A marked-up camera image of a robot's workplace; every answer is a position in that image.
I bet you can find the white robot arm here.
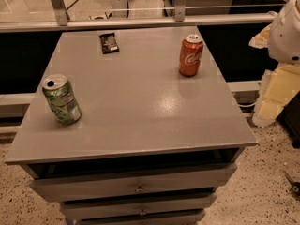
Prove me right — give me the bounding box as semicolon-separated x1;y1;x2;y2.
268;0;300;65

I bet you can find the red coke can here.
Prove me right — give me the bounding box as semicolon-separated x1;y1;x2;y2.
179;34;203;77

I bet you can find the green soda can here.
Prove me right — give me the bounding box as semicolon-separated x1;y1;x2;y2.
42;74;82;125

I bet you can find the grey drawer cabinet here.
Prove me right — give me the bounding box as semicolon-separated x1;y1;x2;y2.
4;25;259;225

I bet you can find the black snack bag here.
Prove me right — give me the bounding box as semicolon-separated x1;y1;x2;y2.
99;33;119;54

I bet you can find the middle grey drawer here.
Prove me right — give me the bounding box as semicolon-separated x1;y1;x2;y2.
61;193;217;220

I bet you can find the grey drawer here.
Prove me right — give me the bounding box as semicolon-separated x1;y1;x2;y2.
30;163;237;202
61;193;217;220
77;210;205;225

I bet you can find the bottom grey drawer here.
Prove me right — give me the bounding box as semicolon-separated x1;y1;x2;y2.
77;210;205;225

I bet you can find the top grey drawer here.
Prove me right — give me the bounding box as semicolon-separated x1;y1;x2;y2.
30;163;237;202

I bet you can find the black tool on floor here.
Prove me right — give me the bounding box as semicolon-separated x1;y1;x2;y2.
284;172;300;196

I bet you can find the metal guard rail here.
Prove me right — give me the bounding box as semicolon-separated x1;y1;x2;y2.
0;0;277;33

